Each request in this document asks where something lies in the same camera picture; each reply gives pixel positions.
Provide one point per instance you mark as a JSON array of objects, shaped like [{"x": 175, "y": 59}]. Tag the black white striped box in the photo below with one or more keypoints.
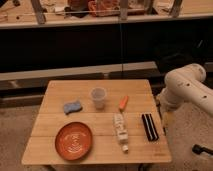
[{"x": 150, "y": 128}]

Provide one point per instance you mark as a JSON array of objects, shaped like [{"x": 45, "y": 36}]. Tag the blue sponge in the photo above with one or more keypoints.
[{"x": 72, "y": 107}]

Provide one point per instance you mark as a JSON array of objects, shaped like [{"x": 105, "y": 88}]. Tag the wooden table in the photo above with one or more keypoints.
[{"x": 40, "y": 149}]

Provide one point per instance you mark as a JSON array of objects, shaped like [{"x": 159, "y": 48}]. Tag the black stand foot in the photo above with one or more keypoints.
[{"x": 197, "y": 149}]

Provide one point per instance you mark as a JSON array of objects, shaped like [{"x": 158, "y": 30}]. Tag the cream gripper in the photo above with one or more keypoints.
[{"x": 167, "y": 119}]

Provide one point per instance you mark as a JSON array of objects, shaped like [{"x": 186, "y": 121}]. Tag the clear plastic cup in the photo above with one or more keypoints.
[{"x": 98, "y": 96}]

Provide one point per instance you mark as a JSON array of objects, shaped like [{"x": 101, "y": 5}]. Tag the wooden background shelf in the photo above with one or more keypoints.
[{"x": 50, "y": 13}]

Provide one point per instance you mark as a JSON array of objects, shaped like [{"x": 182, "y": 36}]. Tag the white squeeze bottle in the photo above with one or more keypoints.
[{"x": 121, "y": 131}]

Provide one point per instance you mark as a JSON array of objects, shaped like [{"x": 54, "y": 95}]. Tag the orange patterned plate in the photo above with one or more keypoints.
[{"x": 74, "y": 141}]

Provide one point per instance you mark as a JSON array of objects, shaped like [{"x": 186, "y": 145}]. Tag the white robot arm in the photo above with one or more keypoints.
[{"x": 184, "y": 84}]

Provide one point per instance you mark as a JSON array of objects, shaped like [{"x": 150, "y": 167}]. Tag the orange carrot toy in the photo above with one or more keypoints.
[{"x": 123, "y": 103}]

